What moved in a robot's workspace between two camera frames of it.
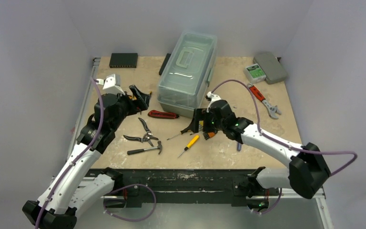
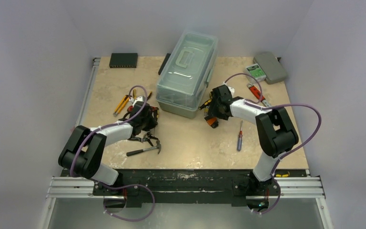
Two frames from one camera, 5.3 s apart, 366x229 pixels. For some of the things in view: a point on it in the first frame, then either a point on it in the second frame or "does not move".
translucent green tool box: x=188 y=76 does not move
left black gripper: x=135 y=105 → x=152 y=124
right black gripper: x=200 y=119 → x=212 y=110
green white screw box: x=254 y=73 does not move
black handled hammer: x=134 y=151 does not move
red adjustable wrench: x=271 y=109 does not move
